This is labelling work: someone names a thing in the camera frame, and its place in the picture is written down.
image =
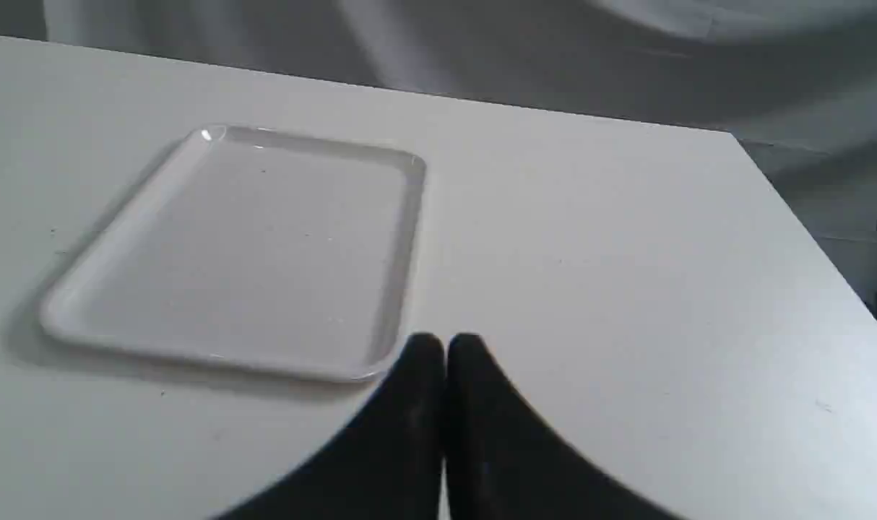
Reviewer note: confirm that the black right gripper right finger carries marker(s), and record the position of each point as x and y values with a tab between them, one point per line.
504	462

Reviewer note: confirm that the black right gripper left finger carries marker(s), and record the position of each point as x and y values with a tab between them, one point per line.
386	463

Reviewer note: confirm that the white plastic tray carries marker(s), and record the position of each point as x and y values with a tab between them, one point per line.
258	250

